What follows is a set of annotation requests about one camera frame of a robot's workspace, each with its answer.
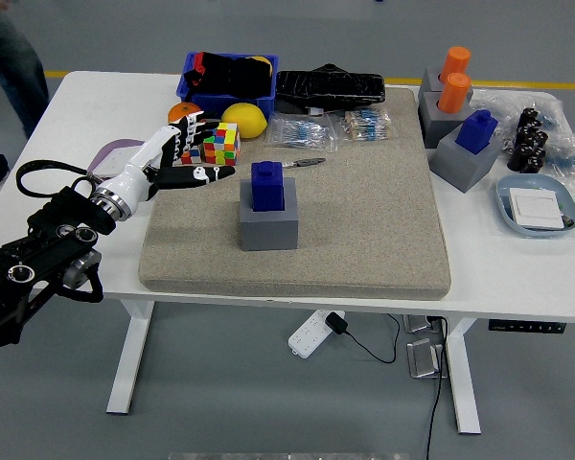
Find black table control panel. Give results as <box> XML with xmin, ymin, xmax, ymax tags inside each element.
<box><xmin>488</xmin><ymin>319</ymin><xmax>567</xmax><ymax>334</ymax></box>

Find black wrapped keyboard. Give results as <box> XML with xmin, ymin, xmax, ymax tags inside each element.
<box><xmin>273</xmin><ymin>62</ymin><xmax>387</xmax><ymax>115</ymax></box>

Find blue square seal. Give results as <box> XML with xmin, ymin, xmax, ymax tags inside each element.
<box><xmin>454</xmin><ymin>109</ymin><xmax>499</xmax><ymax>155</ymax></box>
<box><xmin>250</xmin><ymin>160</ymin><xmax>288</xmax><ymax>213</ymax></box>

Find long black floor cable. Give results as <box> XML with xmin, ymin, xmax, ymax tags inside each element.
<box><xmin>424</xmin><ymin>315</ymin><xmax>450</xmax><ymax>460</ymax></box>

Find light blue tray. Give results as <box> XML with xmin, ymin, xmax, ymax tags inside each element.
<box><xmin>495</xmin><ymin>172</ymin><xmax>575</xmax><ymax>240</ymax></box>

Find grey cube seal holder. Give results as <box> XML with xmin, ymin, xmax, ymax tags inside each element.
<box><xmin>239</xmin><ymin>176</ymin><xmax>300</xmax><ymax>252</ymax></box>
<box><xmin>417</xmin><ymin>90</ymin><xmax>475</xmax><ymax>150</ymax></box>
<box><xmin>428</xmin><ymin>125</ymin><xmax>504</xmax><ymax>194</ymax></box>
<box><xmin>420</xmin><ymin>66</ymin><xmax>475</xmax><ymax>104</ymax></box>

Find large colourful puzzle cube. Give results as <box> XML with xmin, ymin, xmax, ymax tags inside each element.
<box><xmin>201</xmin><ymin>122</ymin><xmax>242</xmax><ymax>168</ymax></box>

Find orange fruit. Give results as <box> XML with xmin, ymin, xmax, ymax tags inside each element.
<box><xmin>167</xmin><ymin>102</ymin><xmax>206</xmax><ymax>124</ymax></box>

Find black power adapter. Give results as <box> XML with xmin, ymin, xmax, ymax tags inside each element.
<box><xmin>325</xmin><ymin>310</ymin><xmax>350</xmax><ymax>336</ymax></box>

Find blue plastic bin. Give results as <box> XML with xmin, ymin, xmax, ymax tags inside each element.
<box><xmin>175</xmin><ymin>51</ymin><xmax>280</xmax><ymax>121</ymax></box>

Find thin black adapter cable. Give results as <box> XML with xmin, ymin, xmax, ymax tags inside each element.
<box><xmin>344</xmin><ymin>313</ymin><xmax>402</xmax><ymax>364</ymax></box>

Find yellow round object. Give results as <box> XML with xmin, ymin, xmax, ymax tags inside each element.
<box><xmin>246</xmin><ymin>55</ymin><xmax>275</xmax><ymax>76</ymax></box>

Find large metal bracket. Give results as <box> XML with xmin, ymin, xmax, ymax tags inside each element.
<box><xmin>405</xmin><ymin>337</ymin><xmax>449</xmax><ymax>380</ymax></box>

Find yellow lemon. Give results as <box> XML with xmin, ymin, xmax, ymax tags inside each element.
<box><xmin>220</xmin><ymin>102</ymin><xmax>268</xmax><ymax>140</ymax></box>

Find purple tray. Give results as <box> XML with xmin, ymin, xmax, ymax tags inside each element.
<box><xmin>86</xmin><ymin>137</ymin><xmax>148</xmax><ymax>179</ymax></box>

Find bag of brown blue resistors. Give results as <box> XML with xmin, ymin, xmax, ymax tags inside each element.
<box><xmin>333</xmin><ymin>107</ymin><xmax>394</xmax><ymax>144</ymax></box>

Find person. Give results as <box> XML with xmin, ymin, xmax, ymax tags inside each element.
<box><xmin>0</xmin><ymin>0</ymin><xmax>50</xmax><ymax>193</ymax></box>

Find orange cylinder seal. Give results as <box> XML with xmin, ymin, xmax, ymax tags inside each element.
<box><xmin>439</xmin><ymin>46</ymin><xmax>472</xmax><ymax>81</ymax></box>
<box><xmin>438</xmin><ymin>72</ymin><xmax>472</xmax><ymax>115</ymax></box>

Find black cloth gloves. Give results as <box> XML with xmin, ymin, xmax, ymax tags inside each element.
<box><xmin>181</xmin><ymin>51</ymin><xmax>275</xmax><ymax>100</ymax></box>

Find grey-brown mat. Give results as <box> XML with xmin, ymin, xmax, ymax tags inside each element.
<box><xmin>137</xmin><ymin>85</ymin><xmax>452</xmax><ymax>302</ymax></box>

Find white table leg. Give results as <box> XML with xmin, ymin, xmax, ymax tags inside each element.
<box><xmin>443</xmin><ymin>315</ymin><xmax>483</xmax><ymax>436</ymax></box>
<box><xmin>105</xmin><ymin>300</ymin><xmax>155</xmax><ymax>416</ymax></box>

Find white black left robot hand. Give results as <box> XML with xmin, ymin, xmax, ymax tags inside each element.
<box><xmin>94</xmin><ymin>110</ymin><xmax>237</xmax><ymax>205</ymax></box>

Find small metal bracket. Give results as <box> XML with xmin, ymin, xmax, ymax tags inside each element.
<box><xmin>402</xmin><ymin>313</ymin><xmax>445</xmax><ymax>334</ymax></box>

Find white power strip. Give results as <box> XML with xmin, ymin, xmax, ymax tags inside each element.
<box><xmin>287</xmin><ymin>309</ymin><xmax>336</xmax><ymax>359</ymax></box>

